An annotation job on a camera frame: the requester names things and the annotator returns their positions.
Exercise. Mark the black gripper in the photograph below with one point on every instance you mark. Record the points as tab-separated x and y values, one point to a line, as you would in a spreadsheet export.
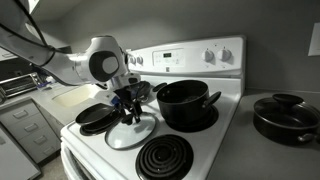
131	95

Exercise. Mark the glass pot lid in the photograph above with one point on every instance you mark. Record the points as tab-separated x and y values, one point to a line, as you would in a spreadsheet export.
126	135

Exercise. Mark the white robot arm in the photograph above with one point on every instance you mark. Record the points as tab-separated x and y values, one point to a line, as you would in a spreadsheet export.
66	66

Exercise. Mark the black cooking pot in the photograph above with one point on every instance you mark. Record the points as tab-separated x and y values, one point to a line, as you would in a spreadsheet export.
180	110

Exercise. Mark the white electric stove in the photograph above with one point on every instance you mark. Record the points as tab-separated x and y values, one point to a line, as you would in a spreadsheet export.
116	161

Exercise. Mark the white stove knob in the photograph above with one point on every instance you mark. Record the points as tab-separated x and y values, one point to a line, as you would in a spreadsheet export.
224	54
132	60
207	55
139	60

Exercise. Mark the black burner under pot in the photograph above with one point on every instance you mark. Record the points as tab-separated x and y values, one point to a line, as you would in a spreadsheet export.
200	125

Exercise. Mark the lid with black knob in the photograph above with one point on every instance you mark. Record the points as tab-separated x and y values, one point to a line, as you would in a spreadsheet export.
287	99

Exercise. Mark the bare black coil burner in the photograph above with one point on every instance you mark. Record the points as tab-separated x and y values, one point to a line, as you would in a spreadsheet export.
163	156

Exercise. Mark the cream kitchen sink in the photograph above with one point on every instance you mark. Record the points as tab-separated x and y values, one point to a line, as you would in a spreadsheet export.
73	96

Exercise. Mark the grey drawer cabinet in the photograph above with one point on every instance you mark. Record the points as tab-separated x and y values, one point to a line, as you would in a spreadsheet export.
26	126

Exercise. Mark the silver toaster oven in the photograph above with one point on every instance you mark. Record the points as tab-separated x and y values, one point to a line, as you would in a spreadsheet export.
20	85

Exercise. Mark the white upper cabinet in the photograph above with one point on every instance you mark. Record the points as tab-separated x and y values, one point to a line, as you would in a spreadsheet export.
6	54

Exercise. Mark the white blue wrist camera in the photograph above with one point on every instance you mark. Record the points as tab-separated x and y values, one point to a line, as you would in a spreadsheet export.
115	99

